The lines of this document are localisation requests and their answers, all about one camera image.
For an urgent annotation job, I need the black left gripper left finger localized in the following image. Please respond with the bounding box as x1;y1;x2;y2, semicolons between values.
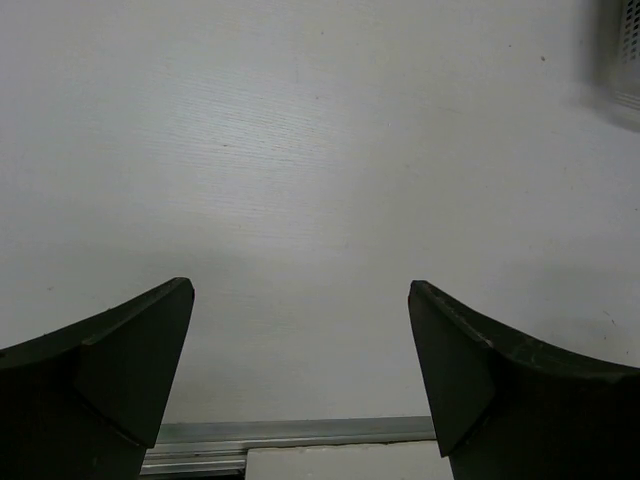
1;277;194;479

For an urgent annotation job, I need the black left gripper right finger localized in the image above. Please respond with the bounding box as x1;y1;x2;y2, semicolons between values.
408;280;639;479

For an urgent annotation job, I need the white perforated plastic basket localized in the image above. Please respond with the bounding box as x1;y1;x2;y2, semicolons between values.
584;0;639;131

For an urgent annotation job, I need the aluminium table edge rail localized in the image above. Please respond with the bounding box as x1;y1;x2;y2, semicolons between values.
140;416;436;479

